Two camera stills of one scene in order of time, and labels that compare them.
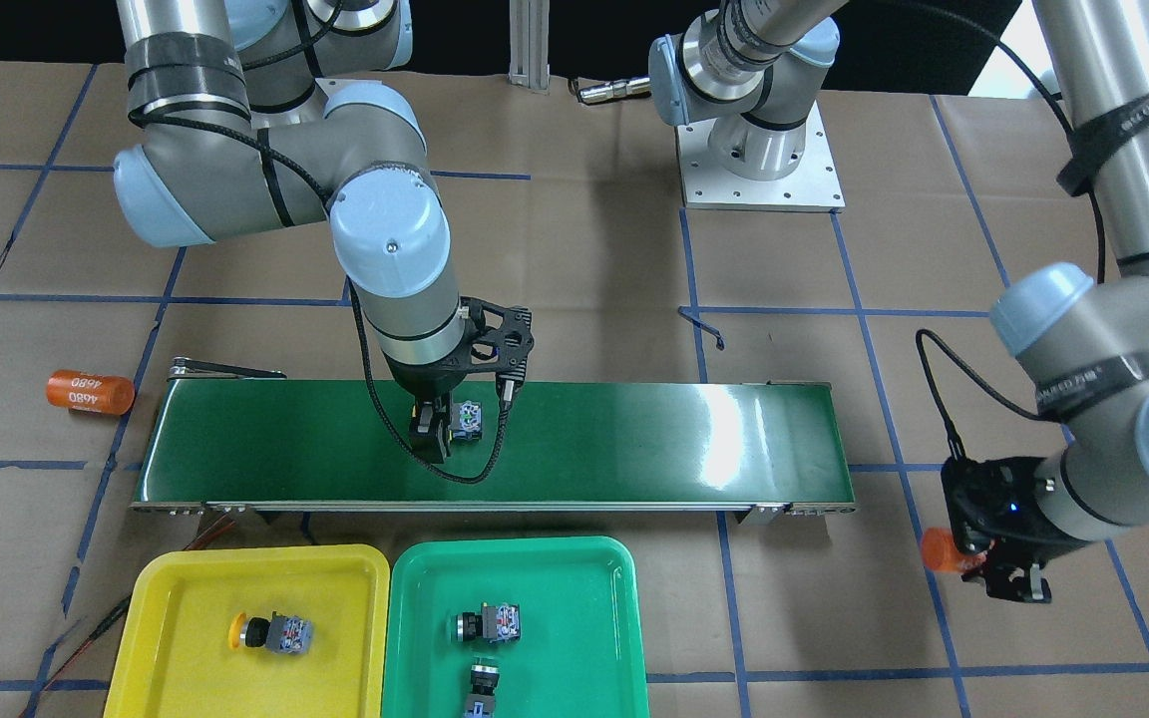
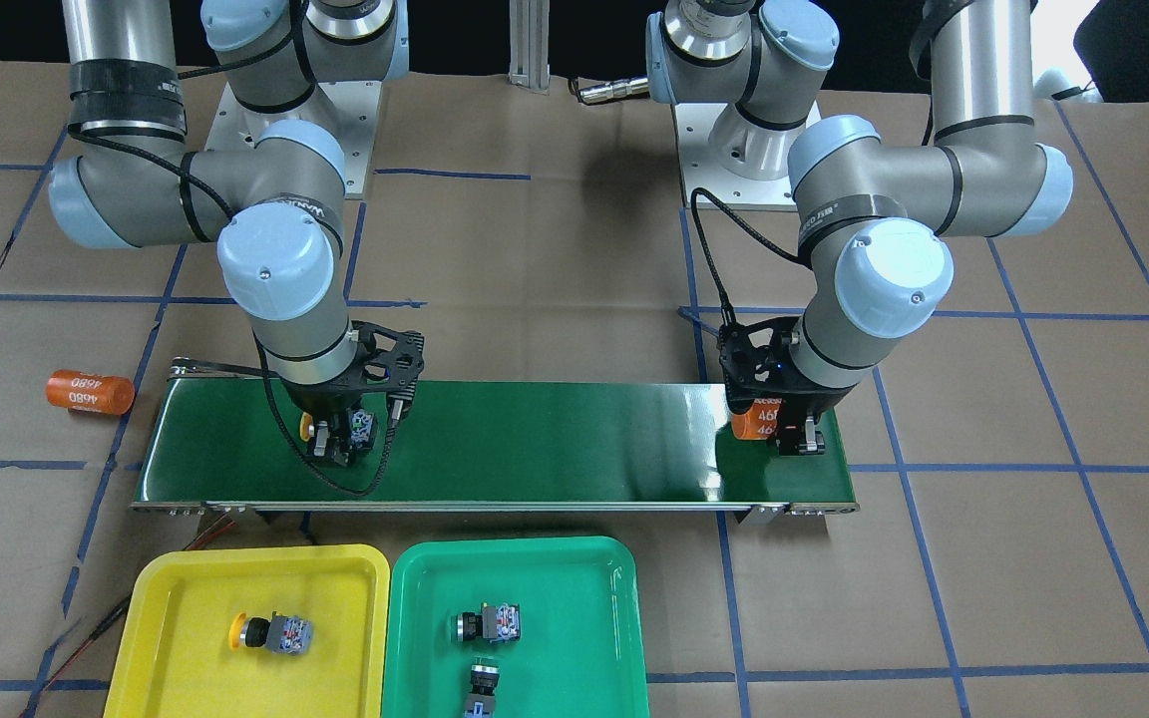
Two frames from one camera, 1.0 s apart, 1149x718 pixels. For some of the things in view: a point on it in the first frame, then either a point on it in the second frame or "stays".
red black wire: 222,525 stays
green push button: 481,702 stays
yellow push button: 466,421 to 353,427
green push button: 495,623 stays
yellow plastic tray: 174,659 stays
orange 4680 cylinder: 87,391 stays
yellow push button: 282,633 stays
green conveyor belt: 348,447 stays
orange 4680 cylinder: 941,552 to 757,423
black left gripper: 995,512 to 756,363
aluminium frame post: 530,45 stays
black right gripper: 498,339 to 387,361
